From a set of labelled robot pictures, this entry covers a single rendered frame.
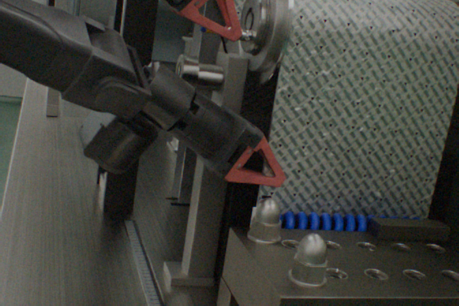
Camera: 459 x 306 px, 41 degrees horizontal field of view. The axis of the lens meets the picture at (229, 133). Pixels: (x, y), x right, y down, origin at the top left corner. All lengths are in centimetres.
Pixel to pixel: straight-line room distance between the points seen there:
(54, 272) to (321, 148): 37
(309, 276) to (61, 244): 44
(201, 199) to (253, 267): 20
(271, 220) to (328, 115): 15
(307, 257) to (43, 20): 32
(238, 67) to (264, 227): 21
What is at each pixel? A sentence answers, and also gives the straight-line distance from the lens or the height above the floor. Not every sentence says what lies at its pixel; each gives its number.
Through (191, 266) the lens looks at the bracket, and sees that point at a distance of 83.
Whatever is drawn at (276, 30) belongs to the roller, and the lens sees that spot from 69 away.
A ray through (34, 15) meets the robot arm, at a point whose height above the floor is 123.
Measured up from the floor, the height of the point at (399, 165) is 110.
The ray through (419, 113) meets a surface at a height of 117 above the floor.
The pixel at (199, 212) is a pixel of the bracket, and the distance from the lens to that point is 80.
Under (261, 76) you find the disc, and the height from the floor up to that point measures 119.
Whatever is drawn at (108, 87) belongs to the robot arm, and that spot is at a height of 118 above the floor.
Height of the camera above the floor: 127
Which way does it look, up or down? 12 degrees down
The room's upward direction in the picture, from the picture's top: 9 degrees clockwise
